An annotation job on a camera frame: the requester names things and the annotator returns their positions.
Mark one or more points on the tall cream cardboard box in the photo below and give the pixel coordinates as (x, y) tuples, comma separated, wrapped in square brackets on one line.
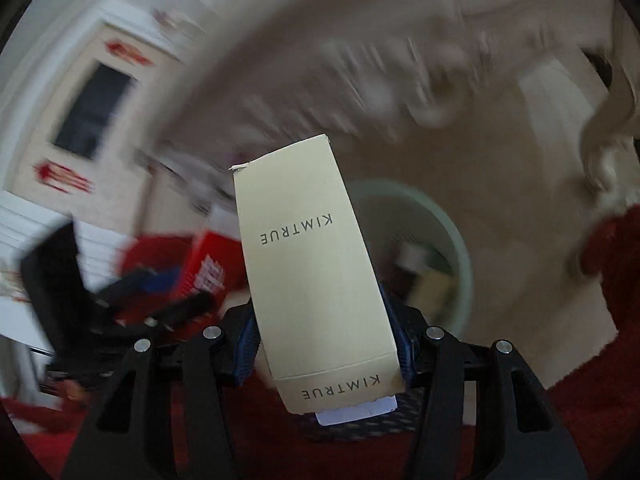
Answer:
[(310, 270)]

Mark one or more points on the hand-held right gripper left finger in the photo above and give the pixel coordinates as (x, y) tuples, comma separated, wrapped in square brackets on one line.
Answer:
[(247, 345)]

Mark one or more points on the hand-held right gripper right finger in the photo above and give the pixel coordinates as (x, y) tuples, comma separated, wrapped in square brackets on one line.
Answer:
[(400, 330)]

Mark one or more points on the red knot wall decoration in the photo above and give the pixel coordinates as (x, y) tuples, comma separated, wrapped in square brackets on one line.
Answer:
[(62, 176), (127, 52)]

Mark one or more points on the red fuzzy garment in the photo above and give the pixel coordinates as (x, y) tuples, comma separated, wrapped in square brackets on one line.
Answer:
[(600, 410)]

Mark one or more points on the black wall television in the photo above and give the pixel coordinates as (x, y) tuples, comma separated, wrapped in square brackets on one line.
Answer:
[(92, 110)]

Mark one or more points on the carved white marble-top table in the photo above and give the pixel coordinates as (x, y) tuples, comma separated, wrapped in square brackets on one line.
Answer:
[(400, 60)]

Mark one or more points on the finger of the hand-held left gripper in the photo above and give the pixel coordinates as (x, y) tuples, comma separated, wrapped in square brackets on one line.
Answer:
[(165, 312), (155, 282)]

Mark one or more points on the green mesh wastebasket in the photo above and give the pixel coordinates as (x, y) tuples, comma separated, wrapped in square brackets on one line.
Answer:
[(452, 260)]

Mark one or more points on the red carton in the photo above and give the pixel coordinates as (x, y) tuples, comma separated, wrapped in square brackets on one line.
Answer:
[(210, 270)]

